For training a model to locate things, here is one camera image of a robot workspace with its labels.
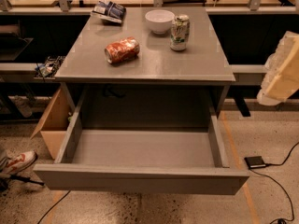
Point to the grey drawer cabinet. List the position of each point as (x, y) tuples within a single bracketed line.
[(160, 88)]

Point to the tray of small parts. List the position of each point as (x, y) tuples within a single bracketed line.
[(49, 68)]

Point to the grey top drawer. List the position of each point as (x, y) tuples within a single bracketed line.
[(152, 141)]

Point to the cardboard box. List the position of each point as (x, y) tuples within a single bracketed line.
[(54, 122)]

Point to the green white soda can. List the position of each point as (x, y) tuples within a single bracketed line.
[(180, 32)]

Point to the white bowl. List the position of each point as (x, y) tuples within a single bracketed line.
[(159, 21)]

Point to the crushed orange soda can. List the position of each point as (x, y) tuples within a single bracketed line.
[(122, 50)]

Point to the white red sneaker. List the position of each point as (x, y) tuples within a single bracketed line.
[(11, 166)]

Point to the blue chip bag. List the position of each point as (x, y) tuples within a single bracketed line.
[(109, 11)]

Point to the black foot pedal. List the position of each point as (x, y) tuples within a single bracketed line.
[(254, 162)]

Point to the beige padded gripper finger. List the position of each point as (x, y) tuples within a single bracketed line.
[(281, 80)]

